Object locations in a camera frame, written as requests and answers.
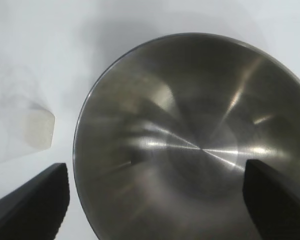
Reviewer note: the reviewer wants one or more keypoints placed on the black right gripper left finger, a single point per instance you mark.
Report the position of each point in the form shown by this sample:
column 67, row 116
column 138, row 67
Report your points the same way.
column 32, row 205

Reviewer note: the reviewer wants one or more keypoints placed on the translucent plastic measuring cup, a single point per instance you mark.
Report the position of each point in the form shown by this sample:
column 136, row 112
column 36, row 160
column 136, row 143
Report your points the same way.
column 20, row 100

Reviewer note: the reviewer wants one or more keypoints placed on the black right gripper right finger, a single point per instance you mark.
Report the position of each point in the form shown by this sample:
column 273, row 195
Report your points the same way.
column 277, row 205

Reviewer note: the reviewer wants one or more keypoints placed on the stainless steel mixing bowl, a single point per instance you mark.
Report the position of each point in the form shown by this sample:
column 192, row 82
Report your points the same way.
column 190, row 112

